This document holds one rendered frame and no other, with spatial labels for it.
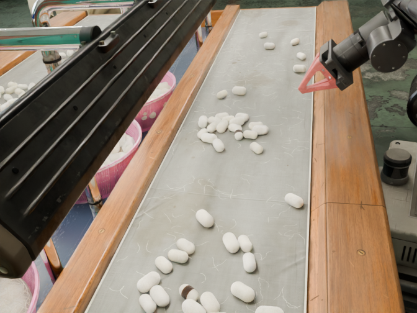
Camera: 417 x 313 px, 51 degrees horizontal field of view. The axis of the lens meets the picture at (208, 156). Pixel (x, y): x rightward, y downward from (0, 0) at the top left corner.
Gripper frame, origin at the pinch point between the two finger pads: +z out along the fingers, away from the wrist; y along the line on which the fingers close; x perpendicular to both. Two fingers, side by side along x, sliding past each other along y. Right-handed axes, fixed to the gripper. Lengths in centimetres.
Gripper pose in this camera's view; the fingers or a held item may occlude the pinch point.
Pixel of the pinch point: (303, 88)
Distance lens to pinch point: 89.7
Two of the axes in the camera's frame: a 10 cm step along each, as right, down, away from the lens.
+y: -2.3, 5.6, -8.0
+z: -6.8, 5.0, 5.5
